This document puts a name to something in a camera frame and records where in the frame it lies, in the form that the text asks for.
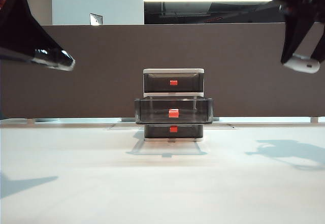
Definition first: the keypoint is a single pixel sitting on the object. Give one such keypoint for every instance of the grey tape tab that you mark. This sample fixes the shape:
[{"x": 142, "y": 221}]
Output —
[{"x": 171, "y": 140}]

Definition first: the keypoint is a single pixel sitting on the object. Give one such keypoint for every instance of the smoky drawer under cabinet lid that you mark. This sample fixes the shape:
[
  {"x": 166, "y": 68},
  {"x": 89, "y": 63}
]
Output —
[{"x": 157, "y": 83}]

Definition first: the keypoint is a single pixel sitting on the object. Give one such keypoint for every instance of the three-drawer plastic storage cabinet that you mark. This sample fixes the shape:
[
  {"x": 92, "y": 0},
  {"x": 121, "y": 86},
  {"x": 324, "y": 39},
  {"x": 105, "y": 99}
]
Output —
[{"x": 174, "y": 70}]

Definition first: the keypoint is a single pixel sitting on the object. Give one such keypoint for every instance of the brown desk partition panel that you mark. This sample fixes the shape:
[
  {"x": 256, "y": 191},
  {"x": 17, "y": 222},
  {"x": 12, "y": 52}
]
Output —
[{"x": 101, "y": 69}]

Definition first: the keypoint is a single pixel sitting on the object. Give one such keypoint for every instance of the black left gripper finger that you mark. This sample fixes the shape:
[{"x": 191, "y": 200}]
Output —
[
  {"x": 25, "y": 57},
  {"x": 25, "y": 31}
]

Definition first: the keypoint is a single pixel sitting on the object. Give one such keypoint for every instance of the smoky drawer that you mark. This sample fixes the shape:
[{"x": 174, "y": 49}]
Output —
[
  {"x": 152, "y": 113},
  {"x": 157, "y": 83},
  {"x": 157, "y": 131}
]

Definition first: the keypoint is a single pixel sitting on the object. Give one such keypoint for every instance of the silver wall socket plate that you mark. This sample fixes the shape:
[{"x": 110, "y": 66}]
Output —
[{"x": 96, "y": 19}]

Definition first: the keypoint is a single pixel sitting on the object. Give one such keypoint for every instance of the white earphone charging case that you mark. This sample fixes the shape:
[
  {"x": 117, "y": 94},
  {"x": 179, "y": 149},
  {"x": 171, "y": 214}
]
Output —
[{"x": 300, "y": 64}]

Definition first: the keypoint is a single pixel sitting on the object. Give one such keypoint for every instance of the smoky drawer at cabinet base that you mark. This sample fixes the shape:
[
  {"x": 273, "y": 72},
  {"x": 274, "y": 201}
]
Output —
[{"x": 157, "y": 131}]

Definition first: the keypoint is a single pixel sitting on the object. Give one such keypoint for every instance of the silver partition base rail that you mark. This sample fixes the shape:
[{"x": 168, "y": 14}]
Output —
[{"x": 76, "y": 119}]

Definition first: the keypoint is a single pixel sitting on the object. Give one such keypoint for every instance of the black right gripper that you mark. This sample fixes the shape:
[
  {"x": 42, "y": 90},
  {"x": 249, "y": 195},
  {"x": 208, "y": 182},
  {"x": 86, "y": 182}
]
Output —
[{"x": 304, "y": 0}]

